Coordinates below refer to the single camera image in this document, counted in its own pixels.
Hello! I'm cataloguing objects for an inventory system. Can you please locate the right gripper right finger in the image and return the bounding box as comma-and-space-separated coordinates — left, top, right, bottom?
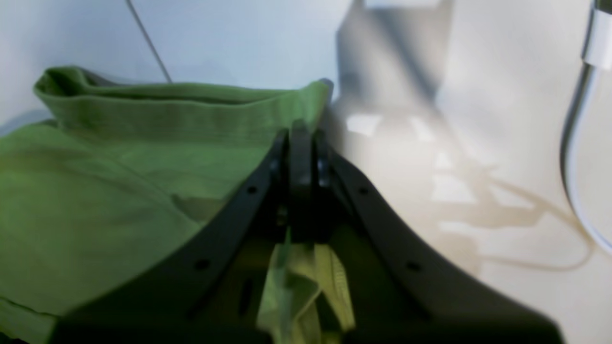
289, 120, 563, 344

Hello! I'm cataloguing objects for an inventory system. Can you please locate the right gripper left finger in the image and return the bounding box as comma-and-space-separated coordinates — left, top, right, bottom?
53, 130, 289, 344

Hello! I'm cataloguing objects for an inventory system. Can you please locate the green t-shirt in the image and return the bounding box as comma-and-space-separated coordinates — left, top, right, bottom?
0, 66, 332, 344

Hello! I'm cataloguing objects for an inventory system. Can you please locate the white cable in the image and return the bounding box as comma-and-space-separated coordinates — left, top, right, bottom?
560, 0, 612, 256

